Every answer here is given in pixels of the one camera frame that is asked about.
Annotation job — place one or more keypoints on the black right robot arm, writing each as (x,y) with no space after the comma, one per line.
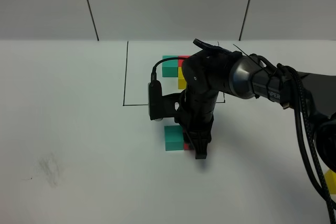
(211,71)

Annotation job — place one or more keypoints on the yellow template block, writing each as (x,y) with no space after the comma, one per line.
(181,79)

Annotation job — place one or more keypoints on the green template block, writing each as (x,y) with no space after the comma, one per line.
(170,69)

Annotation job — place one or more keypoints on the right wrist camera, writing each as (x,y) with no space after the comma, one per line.
(162,106)

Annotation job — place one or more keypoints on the red template block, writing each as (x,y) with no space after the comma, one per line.
(181,60)

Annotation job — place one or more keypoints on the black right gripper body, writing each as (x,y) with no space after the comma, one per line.
(196,116)

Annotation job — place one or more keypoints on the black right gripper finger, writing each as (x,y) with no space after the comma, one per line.
(200,146)

